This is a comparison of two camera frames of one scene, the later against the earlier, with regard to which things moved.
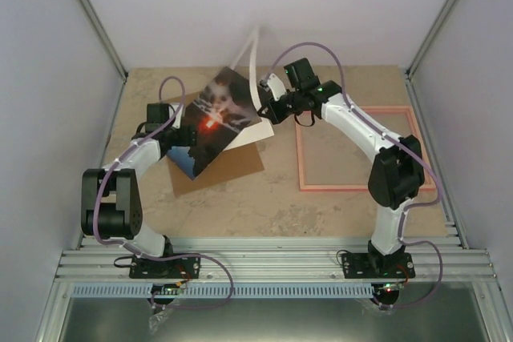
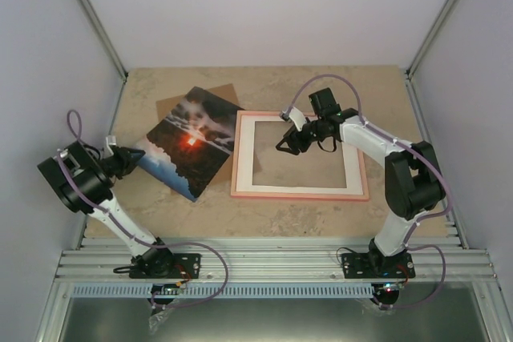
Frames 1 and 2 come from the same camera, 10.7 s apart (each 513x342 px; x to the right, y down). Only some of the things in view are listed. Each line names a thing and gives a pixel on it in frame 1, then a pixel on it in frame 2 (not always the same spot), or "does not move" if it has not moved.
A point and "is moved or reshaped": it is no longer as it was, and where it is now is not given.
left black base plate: (179, 267) does not move
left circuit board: (165, 288) does not move
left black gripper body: (188, 138) -> (119, 166)
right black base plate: (364, 266) does not move
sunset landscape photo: (225, 109) is moved or reshaped
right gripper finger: (264, 111) -> (288, 139)
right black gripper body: (280, 114) -> (305, 143)
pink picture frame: (429, 183) -> (365, 197)
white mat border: (245, 62) -> (353, 164)
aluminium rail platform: (280, 259) does not move
